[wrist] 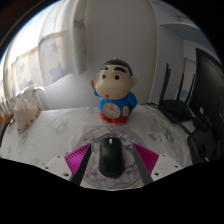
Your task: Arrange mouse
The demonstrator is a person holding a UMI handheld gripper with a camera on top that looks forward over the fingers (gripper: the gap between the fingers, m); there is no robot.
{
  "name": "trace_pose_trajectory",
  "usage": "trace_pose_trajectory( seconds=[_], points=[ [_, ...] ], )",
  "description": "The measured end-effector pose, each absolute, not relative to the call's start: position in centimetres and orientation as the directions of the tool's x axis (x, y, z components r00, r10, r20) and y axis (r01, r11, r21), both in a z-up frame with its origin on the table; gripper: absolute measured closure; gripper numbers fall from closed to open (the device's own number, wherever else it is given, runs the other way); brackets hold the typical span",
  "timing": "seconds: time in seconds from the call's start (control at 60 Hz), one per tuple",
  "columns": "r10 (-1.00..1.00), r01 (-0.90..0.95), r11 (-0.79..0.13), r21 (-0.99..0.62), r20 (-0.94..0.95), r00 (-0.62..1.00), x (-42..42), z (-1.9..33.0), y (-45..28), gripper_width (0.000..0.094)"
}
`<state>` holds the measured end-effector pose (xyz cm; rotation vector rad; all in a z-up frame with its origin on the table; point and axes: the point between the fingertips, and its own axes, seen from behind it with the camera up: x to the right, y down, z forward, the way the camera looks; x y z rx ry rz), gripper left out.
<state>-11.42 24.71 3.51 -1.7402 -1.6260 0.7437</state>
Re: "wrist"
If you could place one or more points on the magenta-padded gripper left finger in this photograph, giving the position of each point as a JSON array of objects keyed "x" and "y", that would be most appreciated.
[{"x": 76, "y": 160}]

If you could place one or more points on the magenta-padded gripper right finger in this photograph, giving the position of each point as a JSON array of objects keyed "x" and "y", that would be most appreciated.
[{"x": 146, "y": 160}]

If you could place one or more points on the black computer mouse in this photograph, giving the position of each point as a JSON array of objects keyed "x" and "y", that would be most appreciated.
[{"x": 111, "y": 158}]

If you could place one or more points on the white cartoon-print tablecloth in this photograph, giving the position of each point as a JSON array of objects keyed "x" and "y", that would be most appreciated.
[{"x": 56, "y": 128}]

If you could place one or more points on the large white conch shell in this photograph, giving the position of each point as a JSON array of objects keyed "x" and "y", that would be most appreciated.
[{"x": 26, "y": 115}]

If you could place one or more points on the cartoon boy figure clock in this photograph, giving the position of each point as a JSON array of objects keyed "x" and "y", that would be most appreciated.
[{"x": 115, "y": 96}]

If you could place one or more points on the white star-print curtain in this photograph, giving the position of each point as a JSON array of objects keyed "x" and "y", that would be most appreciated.
[{"x": 56, "y": 56}]

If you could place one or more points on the white wall shelf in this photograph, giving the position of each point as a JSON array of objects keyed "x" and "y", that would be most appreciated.
[{"x": 185, "y": 30}]

